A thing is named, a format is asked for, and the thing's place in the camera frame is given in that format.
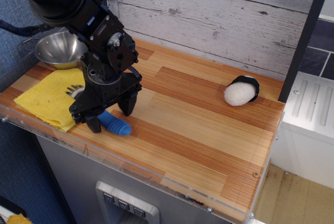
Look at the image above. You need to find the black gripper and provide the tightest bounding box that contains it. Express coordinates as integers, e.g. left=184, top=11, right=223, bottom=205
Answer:
left=69, top=73, right=142, bottom=133

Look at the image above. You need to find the blue handled metal fork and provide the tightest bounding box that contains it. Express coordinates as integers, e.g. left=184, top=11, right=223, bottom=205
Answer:
left=66, top=85, right=131, bottom=136

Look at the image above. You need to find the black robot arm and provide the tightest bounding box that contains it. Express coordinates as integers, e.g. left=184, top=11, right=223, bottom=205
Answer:
left=29, top=0, right=142, bottom=133

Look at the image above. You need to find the yellow folded towel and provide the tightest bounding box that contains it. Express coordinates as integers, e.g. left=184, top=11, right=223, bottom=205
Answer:
left=14, top=68, right=85, bottom=132

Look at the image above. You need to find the grey toy fridge cabinet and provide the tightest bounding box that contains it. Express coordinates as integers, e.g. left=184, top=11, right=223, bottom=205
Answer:
left=38, top=136, right=252, bottom=223

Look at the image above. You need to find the silver dispenser button panel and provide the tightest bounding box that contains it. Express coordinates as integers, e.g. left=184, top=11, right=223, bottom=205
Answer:
left=96, top=181, right=160, bottom=223

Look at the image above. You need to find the clear acrylic table edge guard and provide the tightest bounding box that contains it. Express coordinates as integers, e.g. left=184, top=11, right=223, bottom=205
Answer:
left=1, top=99, right=283, bottom=223

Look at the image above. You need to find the white and black plush toy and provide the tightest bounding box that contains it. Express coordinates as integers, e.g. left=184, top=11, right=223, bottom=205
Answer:
left=224, top=75, right=260, bottom=107

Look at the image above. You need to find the yellow object at bottom corner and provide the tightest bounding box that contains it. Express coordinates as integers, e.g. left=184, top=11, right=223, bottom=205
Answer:
left=6, top=214, right=32, bottom=224

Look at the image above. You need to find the white ridged side unit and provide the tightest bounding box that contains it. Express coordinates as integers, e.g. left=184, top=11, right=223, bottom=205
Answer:
left=271, top=72, right=333, bottom=188

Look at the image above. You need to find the stainless steel bowl with handles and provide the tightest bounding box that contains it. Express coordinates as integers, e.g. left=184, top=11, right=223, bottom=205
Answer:
left=23, top=31, right=88, bottom=69

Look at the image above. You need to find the dark right vertical post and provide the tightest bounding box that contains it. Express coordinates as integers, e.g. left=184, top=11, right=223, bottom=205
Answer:
left=278, top=0, right=325, bottom=103

